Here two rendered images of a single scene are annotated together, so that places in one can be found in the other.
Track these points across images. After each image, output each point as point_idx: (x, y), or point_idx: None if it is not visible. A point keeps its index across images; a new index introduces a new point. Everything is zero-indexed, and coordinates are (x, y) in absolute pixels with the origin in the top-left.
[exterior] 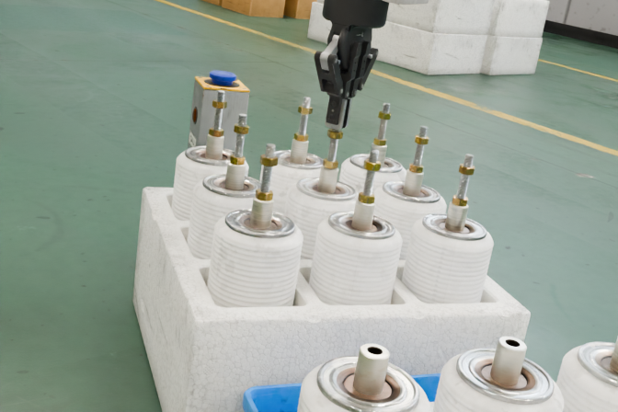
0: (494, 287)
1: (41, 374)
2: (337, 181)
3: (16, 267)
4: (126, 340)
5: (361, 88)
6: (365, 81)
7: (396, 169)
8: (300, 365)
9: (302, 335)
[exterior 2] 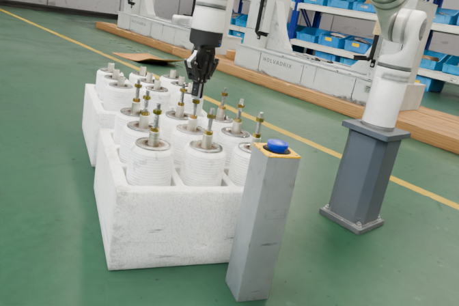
0: (106, 135)
1: (286, 219)
2: (184, 131)
3: (360, 285)
4: None
5: (188, 78)
6: (187, 74)
7: (142, 137)
8: None
9: None
